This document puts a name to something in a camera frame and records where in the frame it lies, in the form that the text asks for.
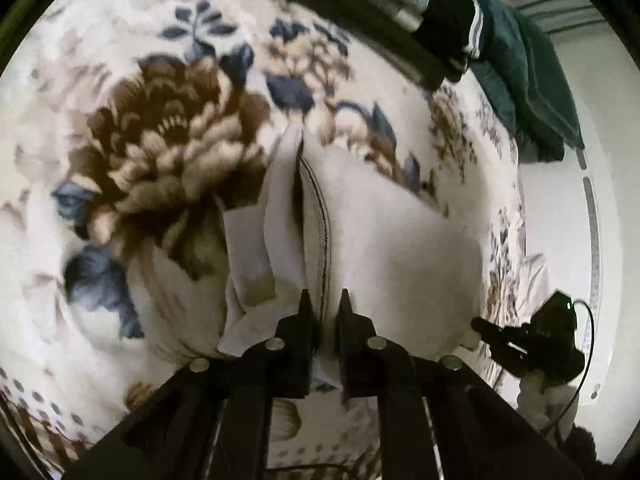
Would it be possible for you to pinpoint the white gloved hand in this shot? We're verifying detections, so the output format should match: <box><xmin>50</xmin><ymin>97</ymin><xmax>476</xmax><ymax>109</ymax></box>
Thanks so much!
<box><xmin>516</xmin><ymin>370</ymin><xmax>579</xmax><ymax>446</ymax></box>

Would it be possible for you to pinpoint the beige long-sleeve shirt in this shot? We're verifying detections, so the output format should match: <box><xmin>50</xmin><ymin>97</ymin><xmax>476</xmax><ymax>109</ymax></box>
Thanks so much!
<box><xmin>218</xmin><ymin>126</ymin><xmax>483</xmax><ymax>385</ymax></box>

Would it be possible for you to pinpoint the white bed headboard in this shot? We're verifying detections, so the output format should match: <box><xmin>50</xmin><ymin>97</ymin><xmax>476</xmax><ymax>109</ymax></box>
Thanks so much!
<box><xmin>504</xmin><ymin>0</ymin><xmax>639</xmax><ymax>463</ymax></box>

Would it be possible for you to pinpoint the black cable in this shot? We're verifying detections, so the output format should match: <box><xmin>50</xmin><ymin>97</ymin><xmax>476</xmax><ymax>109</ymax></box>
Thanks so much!
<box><xmin>541</xmin><ymin>299</ymin><xmax>598</xmax><ymax>436</ymax></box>

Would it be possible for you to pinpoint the floral bed blanket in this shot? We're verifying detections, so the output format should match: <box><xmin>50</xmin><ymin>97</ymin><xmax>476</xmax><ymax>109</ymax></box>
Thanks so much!
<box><xmin>1</xmin><ymin>0</ymin><xmax>548</xmax><ymax>479</ymax></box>

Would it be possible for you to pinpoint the folded black striped clothes stack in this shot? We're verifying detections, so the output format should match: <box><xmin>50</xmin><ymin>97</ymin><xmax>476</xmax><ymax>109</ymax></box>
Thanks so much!
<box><xmin>288</xmin><ymin>0</ymin><xmax>484</xmax><ymax>91</ymax></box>

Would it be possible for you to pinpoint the dark green folded blanket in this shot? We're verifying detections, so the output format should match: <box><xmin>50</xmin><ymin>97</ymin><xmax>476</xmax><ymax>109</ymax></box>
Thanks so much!
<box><xmin>471</xmin><ymin>0</ymin><xmax>585</xmax><ymax>164</ymax></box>

